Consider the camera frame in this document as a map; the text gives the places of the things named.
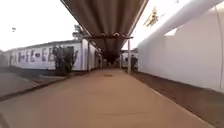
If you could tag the white building with window row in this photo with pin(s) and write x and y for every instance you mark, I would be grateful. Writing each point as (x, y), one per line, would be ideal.
(78, 56)

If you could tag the brown concrete path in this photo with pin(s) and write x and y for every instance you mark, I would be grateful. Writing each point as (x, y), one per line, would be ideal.
(100, 100)

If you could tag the tree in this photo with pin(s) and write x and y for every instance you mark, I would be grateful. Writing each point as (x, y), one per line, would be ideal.
(78, 33)

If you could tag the walkway canopy with posts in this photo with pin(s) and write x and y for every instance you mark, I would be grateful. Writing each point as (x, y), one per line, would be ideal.
(106, 16)

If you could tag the dark bush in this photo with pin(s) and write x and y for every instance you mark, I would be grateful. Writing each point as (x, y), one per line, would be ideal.
(63, 60)

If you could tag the plain white building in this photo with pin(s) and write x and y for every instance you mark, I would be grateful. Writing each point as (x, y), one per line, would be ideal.
(186, 56)

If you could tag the concrete kerb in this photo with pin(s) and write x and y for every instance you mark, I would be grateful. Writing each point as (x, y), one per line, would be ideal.
(33, 88)

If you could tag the grey paved ground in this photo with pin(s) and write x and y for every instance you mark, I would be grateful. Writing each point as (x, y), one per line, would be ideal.
(13, 83)

